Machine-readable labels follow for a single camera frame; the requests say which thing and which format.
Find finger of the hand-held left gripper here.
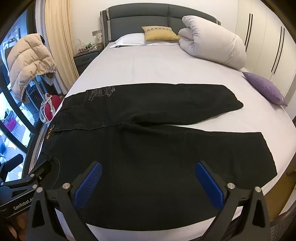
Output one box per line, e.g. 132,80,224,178
0,154,24,173
23,160,53,190

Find person's left hand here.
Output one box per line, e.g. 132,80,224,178
5,214,29,241

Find beige curtain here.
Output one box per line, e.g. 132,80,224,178
44,0,80,93

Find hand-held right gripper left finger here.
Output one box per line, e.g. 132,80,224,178
27,162,103,241

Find white pillow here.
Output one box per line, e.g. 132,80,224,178
110,33,181,48

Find black framed window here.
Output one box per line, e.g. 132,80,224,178
0,9,47,183

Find yellow cushion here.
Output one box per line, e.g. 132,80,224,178
142,26,181,42

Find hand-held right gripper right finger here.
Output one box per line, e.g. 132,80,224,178
195,161,271,241

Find grey nightstand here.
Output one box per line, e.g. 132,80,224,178
73,45,104,76

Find cream wardrobe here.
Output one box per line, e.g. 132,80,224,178
236,0,296,112

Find black wardrobe handle pair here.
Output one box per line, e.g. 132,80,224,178
270,26,285,75
244,13,252,48

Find white wire basket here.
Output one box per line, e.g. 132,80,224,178
74,39,97,54

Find black pants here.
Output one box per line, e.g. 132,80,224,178
38,84,278,225

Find white perforated rack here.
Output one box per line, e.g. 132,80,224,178
25,81,45,121

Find purple cushion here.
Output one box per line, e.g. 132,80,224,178
242,72,288,106

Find grey upholstered headboard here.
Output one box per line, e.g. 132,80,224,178
100,4,221,48

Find bed with white sheet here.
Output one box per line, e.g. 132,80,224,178
23,32,296,241

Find white folded duvet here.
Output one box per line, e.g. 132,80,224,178
179,15,247,70

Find red bag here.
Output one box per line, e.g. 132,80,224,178
40,93,62,123

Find beige puffer jacket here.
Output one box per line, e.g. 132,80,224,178
7,33,57,101

